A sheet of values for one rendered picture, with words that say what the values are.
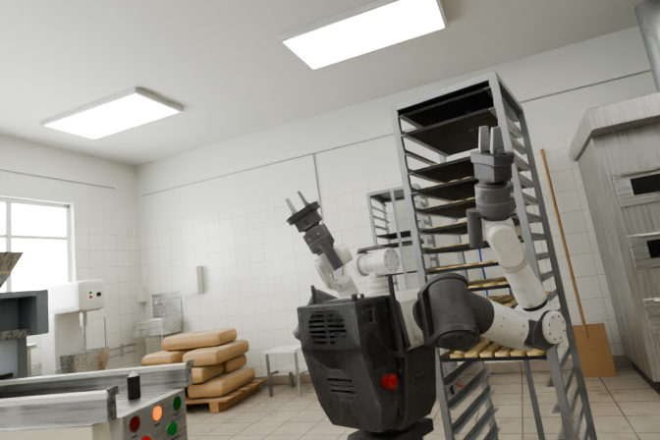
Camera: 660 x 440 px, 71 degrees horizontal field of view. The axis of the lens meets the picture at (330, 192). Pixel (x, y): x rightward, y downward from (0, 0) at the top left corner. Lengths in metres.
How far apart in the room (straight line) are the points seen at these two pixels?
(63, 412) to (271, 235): 4.47
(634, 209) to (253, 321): 4.01
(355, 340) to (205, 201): 5.18
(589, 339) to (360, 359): 3.70
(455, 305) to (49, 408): 0.93
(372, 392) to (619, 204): 3.03
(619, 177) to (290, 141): 3.44
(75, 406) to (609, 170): 3.53
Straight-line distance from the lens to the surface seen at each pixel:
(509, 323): 1.18
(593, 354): 4.64
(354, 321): 1.04
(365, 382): 1.08
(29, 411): 1.33
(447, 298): 1.07
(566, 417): 2.01
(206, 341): 5.12
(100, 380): 1.58
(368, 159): 5.16
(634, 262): 3.85
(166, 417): 1.35
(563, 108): 5.03
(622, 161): 3.93
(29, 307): 2.03
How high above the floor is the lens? 1.07
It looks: 11 degrees up
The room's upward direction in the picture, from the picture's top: 8 degrees counter-clockwise
